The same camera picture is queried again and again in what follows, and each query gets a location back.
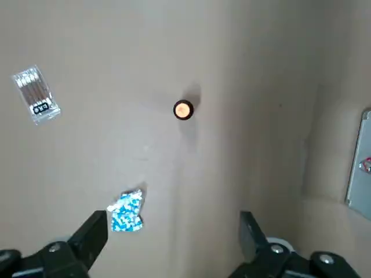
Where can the blue white capsule packet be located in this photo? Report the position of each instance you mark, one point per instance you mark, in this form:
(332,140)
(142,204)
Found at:
(126,215)

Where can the silver aluminium medicine case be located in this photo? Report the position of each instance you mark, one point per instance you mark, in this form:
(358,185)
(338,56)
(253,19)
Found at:
(360,185)

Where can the clear packet of brown swabs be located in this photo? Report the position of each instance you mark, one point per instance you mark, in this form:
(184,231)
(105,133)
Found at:
(36,94)

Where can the brown bottle with orange cap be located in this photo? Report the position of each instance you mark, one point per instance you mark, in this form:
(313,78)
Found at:
(183,110)

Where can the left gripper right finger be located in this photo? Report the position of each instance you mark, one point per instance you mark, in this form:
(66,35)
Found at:
(290,265)

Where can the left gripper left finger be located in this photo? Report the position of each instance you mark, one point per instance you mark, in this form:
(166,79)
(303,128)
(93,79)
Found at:
(58,260)

